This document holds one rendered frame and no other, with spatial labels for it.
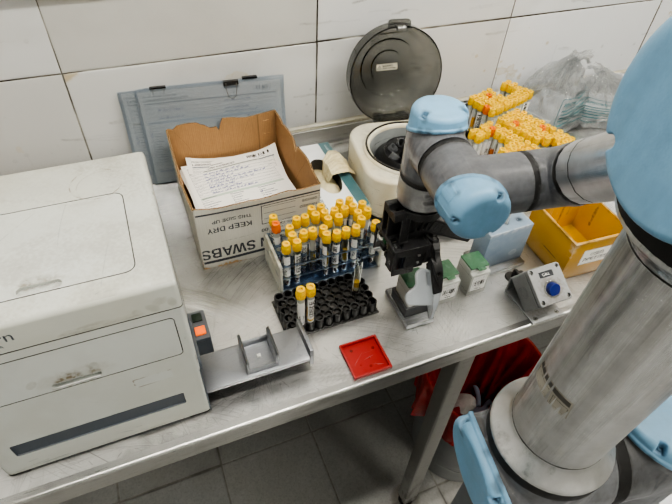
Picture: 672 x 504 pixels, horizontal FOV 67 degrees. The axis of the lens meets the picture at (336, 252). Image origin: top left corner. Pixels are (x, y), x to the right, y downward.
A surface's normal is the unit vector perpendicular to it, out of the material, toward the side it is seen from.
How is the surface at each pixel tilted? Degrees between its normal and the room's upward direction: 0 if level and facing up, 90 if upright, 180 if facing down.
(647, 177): 84
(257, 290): 0
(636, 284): 91
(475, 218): 90
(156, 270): 0
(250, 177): 2
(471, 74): 90
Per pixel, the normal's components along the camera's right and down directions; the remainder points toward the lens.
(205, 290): 0.04, -0.71
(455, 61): 0.38, 0.67
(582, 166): -0.98, 0.06
